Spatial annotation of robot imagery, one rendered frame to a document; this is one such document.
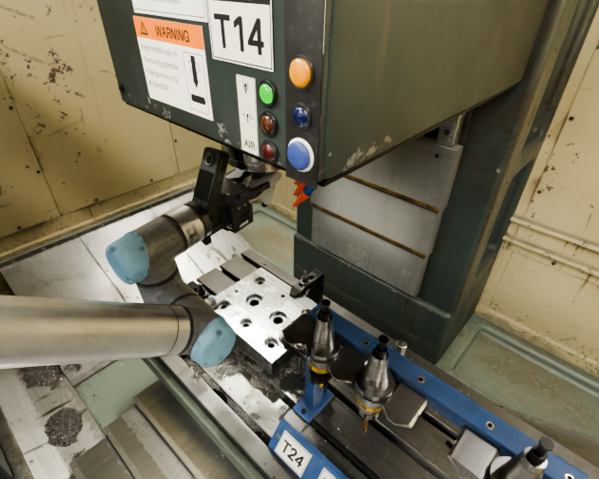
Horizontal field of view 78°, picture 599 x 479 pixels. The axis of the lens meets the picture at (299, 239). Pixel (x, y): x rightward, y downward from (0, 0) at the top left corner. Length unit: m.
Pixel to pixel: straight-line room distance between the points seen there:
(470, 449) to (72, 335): 0.54
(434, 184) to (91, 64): 1.27
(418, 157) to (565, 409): 1.01
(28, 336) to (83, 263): 1.28
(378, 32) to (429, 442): 0.85
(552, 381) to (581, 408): 0.11
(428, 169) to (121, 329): 0.82
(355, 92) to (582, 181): 1.07
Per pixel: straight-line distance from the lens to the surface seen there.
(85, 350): 0.51
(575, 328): 1.65
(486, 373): 1.60
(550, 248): 1.50
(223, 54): 0.46
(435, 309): 1.32
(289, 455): 0.92
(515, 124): 1.01
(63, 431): 1.42
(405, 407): 0.66
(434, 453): 1.00
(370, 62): 0.41
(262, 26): 0.41
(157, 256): 0.64
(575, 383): 1.73
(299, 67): 0.37
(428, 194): 1.08
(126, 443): 1.25
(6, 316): 0.47
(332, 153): 0.39
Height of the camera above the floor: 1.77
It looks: 36 degrees down
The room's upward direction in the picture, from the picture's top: 1 degrees clockwise
